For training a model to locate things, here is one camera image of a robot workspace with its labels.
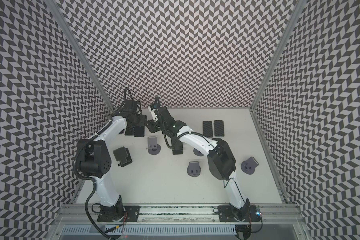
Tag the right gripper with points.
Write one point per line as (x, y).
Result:
(157, 123)

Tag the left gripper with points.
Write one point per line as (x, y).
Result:
(143, 119)

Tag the phone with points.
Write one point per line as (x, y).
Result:
(219, 128)
(129, 131)
(208, 129)
(139, 131)

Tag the grey stand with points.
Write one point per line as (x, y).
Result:
(249, 166)
(153, 147)
(198, 153)
(194, 169)

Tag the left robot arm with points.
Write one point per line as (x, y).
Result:
(93, 160)

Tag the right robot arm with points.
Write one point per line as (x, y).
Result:
(221, 161)

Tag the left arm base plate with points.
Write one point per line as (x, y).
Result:
(132, 213)

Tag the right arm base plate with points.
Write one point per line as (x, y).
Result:
(226, 214)

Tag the aluminium mounting rail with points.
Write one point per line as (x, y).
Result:
(186, 214)

